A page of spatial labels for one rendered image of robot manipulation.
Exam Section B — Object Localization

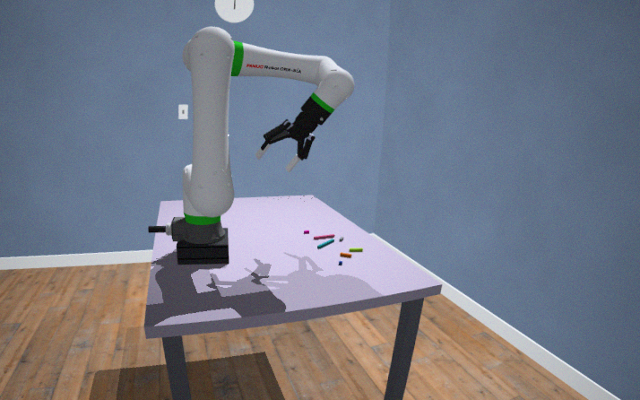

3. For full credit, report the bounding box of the turquoise rod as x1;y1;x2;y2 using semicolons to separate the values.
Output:
317;239;334;249

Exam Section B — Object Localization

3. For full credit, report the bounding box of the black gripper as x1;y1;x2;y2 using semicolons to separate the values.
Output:
255;112;318;172

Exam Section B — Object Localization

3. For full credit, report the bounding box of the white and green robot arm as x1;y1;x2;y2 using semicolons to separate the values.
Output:
148;27;354;244

